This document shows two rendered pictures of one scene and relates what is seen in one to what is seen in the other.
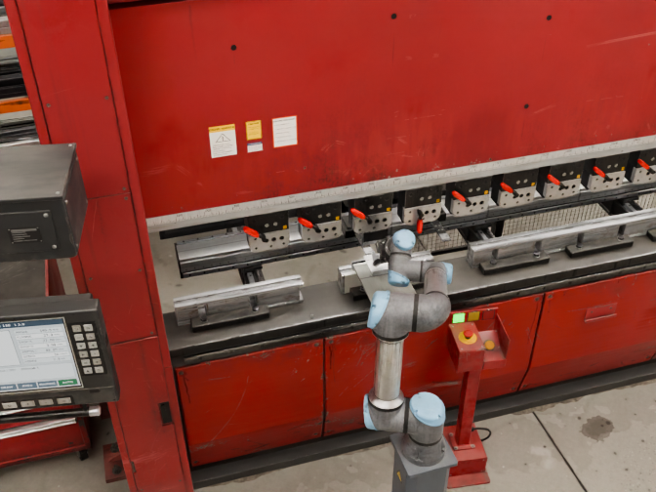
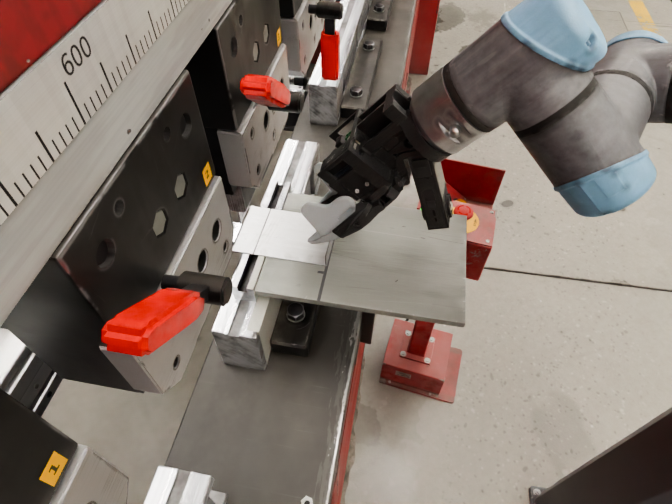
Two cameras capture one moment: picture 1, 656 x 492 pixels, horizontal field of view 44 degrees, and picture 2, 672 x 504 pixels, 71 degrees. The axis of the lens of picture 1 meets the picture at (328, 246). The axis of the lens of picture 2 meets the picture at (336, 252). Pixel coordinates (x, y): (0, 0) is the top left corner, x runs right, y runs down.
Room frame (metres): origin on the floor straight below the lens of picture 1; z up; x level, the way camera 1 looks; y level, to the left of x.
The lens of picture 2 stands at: (2.21, 0.15, 1.50)
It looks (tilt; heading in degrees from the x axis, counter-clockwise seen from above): 52 degrees down; 296
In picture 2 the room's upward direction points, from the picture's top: straight up
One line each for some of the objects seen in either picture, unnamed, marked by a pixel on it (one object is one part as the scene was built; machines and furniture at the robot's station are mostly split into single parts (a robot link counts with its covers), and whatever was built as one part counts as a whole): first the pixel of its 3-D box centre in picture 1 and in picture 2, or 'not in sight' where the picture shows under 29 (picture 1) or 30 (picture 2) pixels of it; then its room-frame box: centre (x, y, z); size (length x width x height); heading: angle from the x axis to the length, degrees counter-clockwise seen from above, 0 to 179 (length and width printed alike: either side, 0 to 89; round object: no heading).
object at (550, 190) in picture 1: (559, 175); not in sight; (2.71, -0.93, 1.26); 0.15 x 0.09 x 0.17; 106
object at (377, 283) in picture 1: (386, 283); (367, 253); (2.35, -0.22, 1.00); 0.26 x 0.18 x 0.01; 16
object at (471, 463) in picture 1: (462, 455); (423, 358); (2.26, -0.60, 0.06); 0.25 x 0.20 x 0.12; 9
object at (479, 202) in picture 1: (467, 190); not in sight; (2.60, -0.54, 1.26); 0.15 x 0.09 x 0.17; 106
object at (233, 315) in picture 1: (229, 317); not in sight; (2.27, 0.38, 0.89); 0.30 x 0.05 x 0.03; 106
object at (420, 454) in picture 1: (424, 438); not in sight; (1.74, -0.32, 0.82); 0.15 x 0.15 x 0.10
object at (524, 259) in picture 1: (513, 263); (362, 76); (2.61, -0.78, 0.89); 0.30 x 0.05 x 0.03; 106
